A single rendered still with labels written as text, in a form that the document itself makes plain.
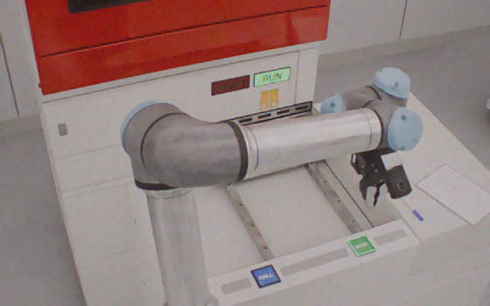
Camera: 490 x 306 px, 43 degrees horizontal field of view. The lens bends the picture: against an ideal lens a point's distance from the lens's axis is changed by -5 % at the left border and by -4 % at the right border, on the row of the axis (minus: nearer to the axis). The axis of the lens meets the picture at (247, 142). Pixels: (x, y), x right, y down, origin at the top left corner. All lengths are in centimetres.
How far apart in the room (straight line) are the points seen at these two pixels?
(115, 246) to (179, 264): 100
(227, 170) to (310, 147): 15
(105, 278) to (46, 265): 67
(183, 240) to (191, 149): 23
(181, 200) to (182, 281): 16
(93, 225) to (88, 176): 21
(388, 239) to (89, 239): 96
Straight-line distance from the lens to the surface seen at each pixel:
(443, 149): 196
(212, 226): 182
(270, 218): 185
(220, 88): 185
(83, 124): 180
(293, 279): 153
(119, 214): 205
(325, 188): 192
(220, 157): 96
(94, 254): 216
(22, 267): 291
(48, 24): 156
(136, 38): 163
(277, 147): 101
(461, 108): 391
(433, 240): 170
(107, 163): 190
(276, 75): 191
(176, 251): 115
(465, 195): 182
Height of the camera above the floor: 215
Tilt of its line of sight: 39 degrees down
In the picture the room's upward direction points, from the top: 2 degrees clockwise
